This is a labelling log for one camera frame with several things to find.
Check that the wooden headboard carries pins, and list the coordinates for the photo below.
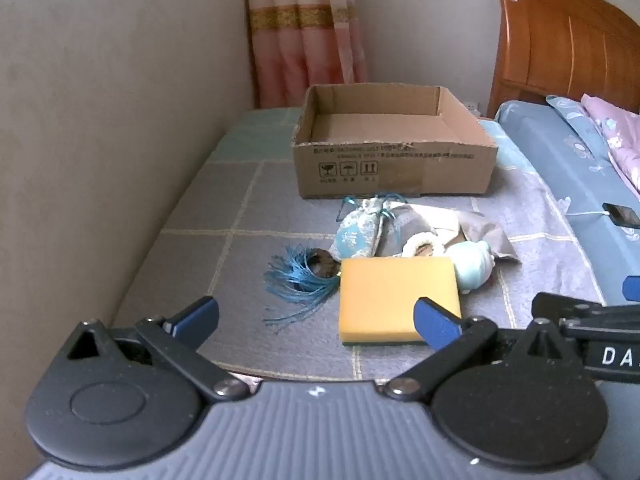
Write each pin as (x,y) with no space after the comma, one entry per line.
(560,40)

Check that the white wall socket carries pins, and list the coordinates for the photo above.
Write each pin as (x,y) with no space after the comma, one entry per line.
(473,106)

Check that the yellow sponge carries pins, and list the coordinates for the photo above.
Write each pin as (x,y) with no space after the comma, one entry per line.
(390,295)

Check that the purple floral quilt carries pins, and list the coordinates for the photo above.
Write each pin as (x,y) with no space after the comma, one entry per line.
(620,135)

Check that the cream fluffy scrunchie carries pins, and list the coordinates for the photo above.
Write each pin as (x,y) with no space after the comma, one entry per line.
(412,246)

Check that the pink patterned curtain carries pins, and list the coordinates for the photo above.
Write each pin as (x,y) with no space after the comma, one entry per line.
(305,35)

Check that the light blue soft toy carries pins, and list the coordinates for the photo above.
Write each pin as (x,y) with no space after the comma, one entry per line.
(472,265)

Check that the blue floral pillow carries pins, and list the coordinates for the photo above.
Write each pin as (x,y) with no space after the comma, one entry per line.
(575,140)

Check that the grey transparent plastic bag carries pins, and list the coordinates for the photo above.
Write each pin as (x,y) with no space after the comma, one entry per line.
(492,240)

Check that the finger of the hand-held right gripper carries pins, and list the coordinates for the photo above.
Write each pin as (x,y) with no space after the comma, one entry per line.
(632,289)
(575,310)

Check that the black phone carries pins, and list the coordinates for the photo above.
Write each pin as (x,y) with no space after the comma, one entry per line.
(622,215)

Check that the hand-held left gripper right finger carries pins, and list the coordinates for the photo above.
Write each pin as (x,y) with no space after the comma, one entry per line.
(435,322)

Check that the grey stitched fabric pouch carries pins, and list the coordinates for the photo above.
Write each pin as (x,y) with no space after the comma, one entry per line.
(410,220)

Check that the blue floral bedding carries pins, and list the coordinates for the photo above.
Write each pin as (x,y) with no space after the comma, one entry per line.
(540,160)

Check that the cardboard box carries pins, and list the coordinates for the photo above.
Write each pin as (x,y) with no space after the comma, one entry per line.
(390,170)

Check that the blue tasselled sachet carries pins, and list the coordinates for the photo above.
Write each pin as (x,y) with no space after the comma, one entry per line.
(295,280)

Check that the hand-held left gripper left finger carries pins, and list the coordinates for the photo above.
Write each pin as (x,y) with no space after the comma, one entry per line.
(197,317)

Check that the grey checked bed cover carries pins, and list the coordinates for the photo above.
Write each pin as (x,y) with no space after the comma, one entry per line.
(200,200)

